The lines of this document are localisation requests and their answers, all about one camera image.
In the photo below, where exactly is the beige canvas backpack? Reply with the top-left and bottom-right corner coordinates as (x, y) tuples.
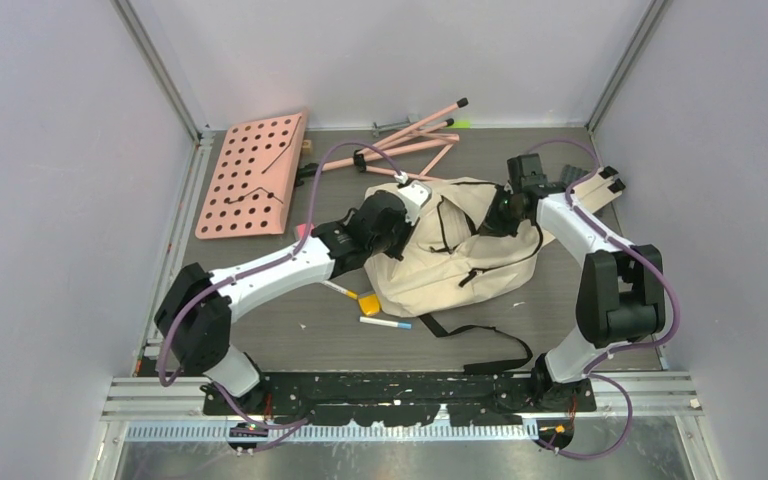
(362, 165), (626, 376)

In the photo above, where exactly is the white marker yellow cap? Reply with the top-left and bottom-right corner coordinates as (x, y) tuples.
(322, 281), (358, 300)

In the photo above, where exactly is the yellow pencil sharpener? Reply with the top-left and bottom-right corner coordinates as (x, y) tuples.
(357, 293), (381, 317)

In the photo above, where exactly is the white marker blue cap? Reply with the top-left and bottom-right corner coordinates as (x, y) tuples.
(359, 316), (412, 330)

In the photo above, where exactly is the pink eraser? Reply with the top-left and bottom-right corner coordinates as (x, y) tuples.
(294, 224), (312, 240)

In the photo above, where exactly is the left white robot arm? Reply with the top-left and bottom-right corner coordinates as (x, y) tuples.
(154, 182), (432, 414)

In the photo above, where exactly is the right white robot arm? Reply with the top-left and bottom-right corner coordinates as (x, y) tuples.
(478, 154), (666, 411)

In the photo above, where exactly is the grey lego baseplate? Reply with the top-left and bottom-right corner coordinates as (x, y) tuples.
(559, 164), (590, 186)

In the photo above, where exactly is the pink folding stand tripod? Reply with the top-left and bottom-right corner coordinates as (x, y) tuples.
(324, 97), (469, 178)

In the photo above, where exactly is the grey metal bolt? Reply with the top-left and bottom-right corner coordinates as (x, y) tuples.
(370, 116), (417, 138)

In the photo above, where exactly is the pink perforated music stand desk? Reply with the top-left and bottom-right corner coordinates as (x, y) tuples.
(195, 109), (308, 240)

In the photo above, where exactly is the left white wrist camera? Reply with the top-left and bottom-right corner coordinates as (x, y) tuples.
(394, 172), (432, 225)

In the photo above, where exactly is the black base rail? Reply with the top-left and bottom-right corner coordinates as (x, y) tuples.
(200, 369), (596, 427)

